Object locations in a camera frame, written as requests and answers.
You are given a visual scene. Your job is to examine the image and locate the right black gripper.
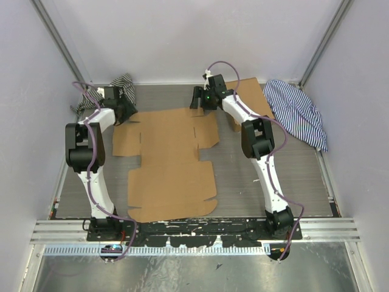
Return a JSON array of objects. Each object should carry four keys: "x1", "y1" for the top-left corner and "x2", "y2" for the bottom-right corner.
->
[{"x1": 189, "y1": 87, "x2": 217, "y2": 111}]

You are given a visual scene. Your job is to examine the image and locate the purple cable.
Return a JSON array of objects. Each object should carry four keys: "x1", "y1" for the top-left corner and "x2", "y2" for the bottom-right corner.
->
[
  {"x1": 71, "y1": 80, "x2": 138, "y2": 265},
  {"x1": 206, "y1": 60, "x2": 305, "y2": 262}
]

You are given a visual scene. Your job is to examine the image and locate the aluminium front rail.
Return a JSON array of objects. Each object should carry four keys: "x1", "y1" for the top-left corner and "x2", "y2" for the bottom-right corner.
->
[{"x1": 30, "y1": 217, "x2": 360, "y2": 244}]

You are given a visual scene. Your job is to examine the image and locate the grey striped cloth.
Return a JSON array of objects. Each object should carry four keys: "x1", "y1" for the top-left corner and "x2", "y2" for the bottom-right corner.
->
[{"x1": 70, "y1": 73, "x2": 136, "y2": 116}]

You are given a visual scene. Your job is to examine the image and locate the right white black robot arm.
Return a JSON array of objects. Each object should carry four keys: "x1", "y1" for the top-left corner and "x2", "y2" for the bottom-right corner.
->
[{"x1": 190, "y1": 70, "x2": 294, "y2": 240}]

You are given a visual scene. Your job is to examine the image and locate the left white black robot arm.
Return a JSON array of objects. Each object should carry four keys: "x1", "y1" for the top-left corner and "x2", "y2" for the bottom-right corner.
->
[{"x1": 65, "y1": 82, "x2": 137, "y2": 242}]

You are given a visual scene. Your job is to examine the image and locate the white slotted cable duct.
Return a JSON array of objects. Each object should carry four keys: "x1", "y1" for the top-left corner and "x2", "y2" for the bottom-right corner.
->
[{"x1": 43, "y1": 244, "x2": 270, "y2": 257}]

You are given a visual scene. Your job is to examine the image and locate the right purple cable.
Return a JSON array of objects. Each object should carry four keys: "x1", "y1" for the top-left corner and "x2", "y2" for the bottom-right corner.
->
[{"x1": 206, "y1": 60, "x2": 305, "y2": 262}]

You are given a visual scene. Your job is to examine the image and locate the brown cardboard box sheet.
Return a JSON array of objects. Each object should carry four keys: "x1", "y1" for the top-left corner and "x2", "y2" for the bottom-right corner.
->
[{"x1": 112, "y1": 108, "x2": 219, "y2": 223}]

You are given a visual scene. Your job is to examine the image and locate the aluminium frame post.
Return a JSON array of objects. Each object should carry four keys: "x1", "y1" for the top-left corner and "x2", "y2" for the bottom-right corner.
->
[
  {"x1": 297, "y1": 0, "x2": 354, "y2": 89},
  {"x1": 30, "y1": 0, "x2": 92, "y2": 83}
]

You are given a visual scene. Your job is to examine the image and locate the blue white striped cloth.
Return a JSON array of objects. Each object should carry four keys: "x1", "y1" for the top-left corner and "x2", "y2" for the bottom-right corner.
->
[{"x1": 264, "y1": 79, "x2": 328, "y2": 152}]

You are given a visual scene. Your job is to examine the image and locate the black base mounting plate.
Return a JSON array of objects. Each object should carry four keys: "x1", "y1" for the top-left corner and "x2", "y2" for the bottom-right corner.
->
[{"x1": 82, "y1": 217, "x2": 302, "y2": 248}]

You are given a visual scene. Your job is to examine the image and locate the folded brown cardboard box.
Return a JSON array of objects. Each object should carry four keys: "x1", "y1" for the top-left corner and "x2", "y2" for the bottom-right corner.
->
[{"x1": 225, "y1": 77, "x2": 274, "y2": 132}]

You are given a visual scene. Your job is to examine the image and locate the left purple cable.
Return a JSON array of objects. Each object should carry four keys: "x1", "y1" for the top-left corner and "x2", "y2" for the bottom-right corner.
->
[{"x1": 71, "y1": 80, "x2": 138, "y2": 265}]

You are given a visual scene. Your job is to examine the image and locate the right aluminium frame post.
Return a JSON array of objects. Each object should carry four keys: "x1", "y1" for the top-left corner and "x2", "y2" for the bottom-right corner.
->
[{"x1": 297, "y1": 0, "x2": 354, "y2": 89}]

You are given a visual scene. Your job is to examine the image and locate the left aluminium frame post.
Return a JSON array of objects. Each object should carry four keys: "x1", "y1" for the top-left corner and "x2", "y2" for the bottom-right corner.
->
[{"x1": 30, "y1": 0, "x2": 92, "y2": 83}]

